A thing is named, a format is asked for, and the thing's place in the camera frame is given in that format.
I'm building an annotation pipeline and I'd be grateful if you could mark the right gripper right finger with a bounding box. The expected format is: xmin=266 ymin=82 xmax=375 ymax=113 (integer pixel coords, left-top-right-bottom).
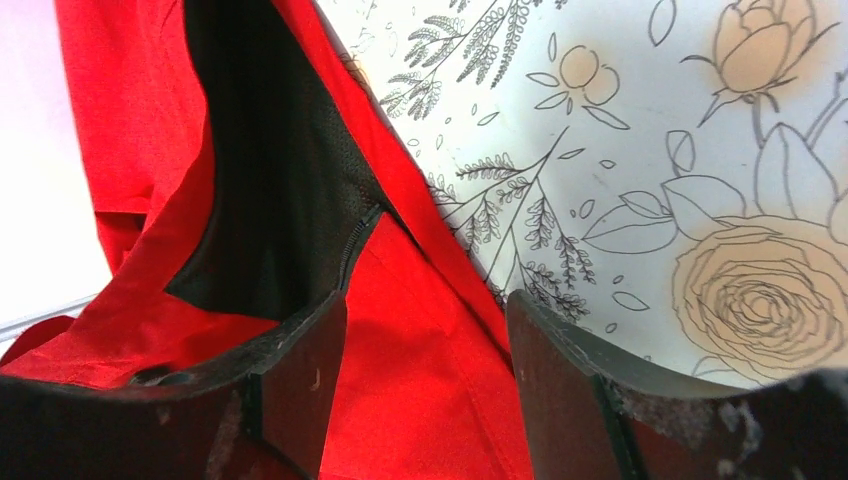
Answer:
xmin=506 ymin=290 xmax=847 ymax=479

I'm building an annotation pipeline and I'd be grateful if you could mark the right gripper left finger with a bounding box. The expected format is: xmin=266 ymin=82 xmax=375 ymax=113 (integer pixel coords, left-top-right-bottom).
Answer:
xmin=1 ymin=292 xmax=347 ymax=479

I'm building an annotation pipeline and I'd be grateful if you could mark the red zip-up jacket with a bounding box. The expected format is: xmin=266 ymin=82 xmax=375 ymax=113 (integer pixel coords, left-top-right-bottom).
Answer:
xmin=1 ymin=1 xmax=532 ymax=479

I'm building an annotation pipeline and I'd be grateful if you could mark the floral patterned table mat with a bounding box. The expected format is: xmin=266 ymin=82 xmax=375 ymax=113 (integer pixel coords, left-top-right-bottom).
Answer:
xmin=319 ymin=0 xmax=847 ymax=388

